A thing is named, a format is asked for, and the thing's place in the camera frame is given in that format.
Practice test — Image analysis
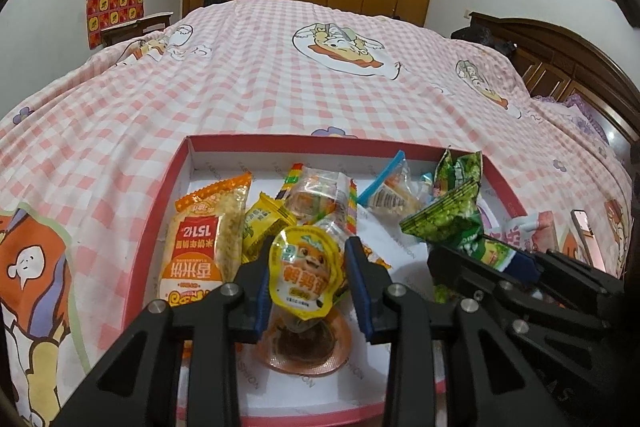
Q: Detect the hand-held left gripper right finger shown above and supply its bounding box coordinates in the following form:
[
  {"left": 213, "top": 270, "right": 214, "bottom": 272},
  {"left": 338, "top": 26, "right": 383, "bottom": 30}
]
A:
[{"left": 344, "top": 236, "right": 576, "bottom": 427}]

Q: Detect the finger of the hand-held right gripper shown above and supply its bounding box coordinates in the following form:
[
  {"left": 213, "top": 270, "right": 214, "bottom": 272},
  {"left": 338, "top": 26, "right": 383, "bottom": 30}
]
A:
[
  {"left": 426, "top": 246, "right": 616, "bottom": 358},
  {"left": 510, "top": 249, "right": 626, "bottom": 303}
]

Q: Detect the purple lace pillow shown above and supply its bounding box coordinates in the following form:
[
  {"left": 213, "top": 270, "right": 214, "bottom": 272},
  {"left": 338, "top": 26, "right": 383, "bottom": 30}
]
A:
[{"left": 530, "top": 92, "right": 631, "bottom": 158}]

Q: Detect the orange round snack cup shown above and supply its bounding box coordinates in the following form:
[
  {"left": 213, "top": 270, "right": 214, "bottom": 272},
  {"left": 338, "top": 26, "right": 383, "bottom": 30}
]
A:
[{"left": 257, "top": 307, "right": 353, "bottom": 375}]

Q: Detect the red cardboard box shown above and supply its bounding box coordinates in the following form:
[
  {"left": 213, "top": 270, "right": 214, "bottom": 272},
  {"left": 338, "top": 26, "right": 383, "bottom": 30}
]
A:
[{"left": 122, "top": 134, "right": 531, "bottom": 423}]

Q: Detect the dark wooden headboard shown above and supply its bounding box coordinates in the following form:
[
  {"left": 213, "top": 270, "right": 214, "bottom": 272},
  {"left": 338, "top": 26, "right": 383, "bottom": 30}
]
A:
[{"left": 450, "top": 11, "right": 640, "bottom": 148}]

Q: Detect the small green snack packet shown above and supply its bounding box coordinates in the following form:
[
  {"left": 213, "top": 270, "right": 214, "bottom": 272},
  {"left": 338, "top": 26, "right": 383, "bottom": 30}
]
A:
[{"left": 460, "top": 232, "right": 521, "bottom": 278}]

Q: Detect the clear rainbow-edged candy packet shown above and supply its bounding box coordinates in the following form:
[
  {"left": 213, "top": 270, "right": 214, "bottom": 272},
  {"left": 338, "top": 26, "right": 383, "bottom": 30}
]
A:
[{"left": 274, "top": 163, "right": 362, "bottom": 238}]

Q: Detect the orange rice cracker packet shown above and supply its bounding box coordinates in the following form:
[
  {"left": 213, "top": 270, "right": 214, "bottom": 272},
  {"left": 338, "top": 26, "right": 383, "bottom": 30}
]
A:
[{"left": 157, "top": 173, "right": 253, "bottom": 308}]

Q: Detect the small wooden table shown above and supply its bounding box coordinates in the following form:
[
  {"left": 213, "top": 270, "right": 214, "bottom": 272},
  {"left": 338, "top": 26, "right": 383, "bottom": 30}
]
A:
[{"left": 100, "top": 11, "right": 175, "bottom": 48}]

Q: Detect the dark cloth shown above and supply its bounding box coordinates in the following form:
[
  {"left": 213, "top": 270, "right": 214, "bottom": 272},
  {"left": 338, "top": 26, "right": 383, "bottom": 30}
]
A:
[{"left": 450, "top": 24, "right": 516, "bottom": 55}]

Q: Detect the pink drink pouch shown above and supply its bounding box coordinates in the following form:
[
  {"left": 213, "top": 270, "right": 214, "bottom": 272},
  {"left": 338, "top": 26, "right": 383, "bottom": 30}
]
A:
[{"left": 500, "top": 211, "right": 561, "bottom": 258}]

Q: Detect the green pea snack packet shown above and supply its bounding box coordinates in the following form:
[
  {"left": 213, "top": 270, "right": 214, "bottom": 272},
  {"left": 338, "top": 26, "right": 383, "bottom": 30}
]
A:
[
  {"left": 399, "top": 179, "right": 483, "bottom": 250},
  {"left": 432, "top": 148, "right": 485, "bottom": 202}
]

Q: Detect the yellow round jelly cup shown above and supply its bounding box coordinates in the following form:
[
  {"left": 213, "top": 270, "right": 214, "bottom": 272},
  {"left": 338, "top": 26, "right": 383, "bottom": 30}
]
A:
[{"left": 269, "top": 227, "right": 347, "bottom": 320}]

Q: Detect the pink checked printed blanket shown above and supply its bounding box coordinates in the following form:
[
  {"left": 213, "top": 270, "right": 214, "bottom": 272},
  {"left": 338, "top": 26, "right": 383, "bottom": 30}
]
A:
[{"left": 0, "top": 0, "right": 636, "bottom": 427}]

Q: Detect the pink smartphone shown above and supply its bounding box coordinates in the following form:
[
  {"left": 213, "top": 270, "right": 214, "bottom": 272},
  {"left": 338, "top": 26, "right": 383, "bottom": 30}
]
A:
[{"left": 570, "top": 209, "right": 598, "bottom": 265}]

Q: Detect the clear blue-edged snack packet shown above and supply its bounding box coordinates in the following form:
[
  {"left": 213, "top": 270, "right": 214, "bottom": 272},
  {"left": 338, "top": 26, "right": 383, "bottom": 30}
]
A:
[{"left": 357, "top": 150, "right": 426, "bottom": 223}]

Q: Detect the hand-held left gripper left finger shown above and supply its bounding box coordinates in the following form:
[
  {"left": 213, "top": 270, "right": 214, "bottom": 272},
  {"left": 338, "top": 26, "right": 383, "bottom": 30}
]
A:
[{"left": 52, "top": 251, "right": 273, "bottom": 427}]

